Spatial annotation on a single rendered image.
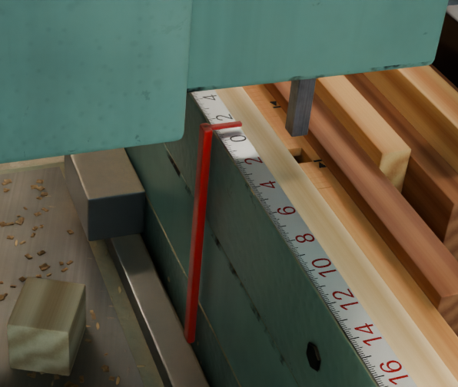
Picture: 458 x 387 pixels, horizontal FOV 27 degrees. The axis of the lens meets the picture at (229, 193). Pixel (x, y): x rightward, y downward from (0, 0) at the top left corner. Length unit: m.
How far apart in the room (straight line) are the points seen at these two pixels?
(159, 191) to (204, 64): 0.19
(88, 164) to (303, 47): 0.25
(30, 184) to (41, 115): 0.34
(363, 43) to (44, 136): 0.15
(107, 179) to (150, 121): 0.25
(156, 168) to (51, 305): 0.11
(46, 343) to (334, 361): 0.21
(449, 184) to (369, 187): 0.04
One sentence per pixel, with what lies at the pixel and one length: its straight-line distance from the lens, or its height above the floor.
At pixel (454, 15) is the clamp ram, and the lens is 0.52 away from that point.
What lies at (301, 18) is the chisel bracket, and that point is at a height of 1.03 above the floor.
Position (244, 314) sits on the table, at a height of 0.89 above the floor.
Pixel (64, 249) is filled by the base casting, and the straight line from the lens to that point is 0.63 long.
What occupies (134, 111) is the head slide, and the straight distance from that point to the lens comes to 0.36.
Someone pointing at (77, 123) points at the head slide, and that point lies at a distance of 0.35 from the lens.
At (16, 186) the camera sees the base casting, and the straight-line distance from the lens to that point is 0.69.
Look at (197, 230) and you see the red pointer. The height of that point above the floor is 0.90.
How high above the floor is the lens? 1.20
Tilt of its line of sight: 36 degrees down
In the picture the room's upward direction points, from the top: 6 degrees clockwise
